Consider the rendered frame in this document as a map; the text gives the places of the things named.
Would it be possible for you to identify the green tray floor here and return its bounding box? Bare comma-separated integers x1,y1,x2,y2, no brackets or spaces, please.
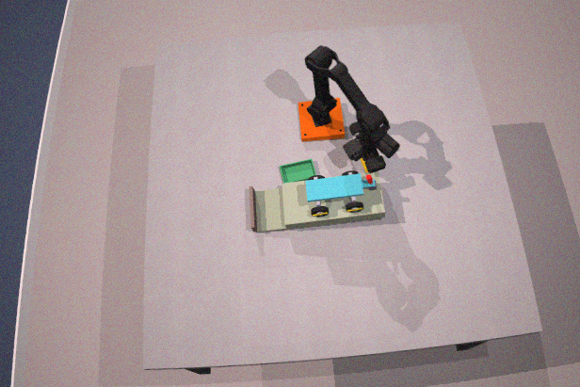
282,162,314,183

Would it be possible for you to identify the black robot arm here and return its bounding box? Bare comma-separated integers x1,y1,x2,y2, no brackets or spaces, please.
305,45,400,161

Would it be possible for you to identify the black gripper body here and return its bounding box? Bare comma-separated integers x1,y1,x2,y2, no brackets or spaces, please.
349,121,386,173

